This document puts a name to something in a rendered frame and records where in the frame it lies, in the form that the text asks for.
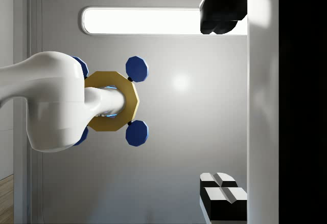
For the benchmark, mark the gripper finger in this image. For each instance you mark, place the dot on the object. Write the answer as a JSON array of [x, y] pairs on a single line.
[[227, 208], [224, 9]]

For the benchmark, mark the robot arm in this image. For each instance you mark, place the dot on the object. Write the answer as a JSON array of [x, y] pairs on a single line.
[[51, 93]]

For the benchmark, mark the drone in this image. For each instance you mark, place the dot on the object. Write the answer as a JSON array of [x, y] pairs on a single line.
[[112, 78]]

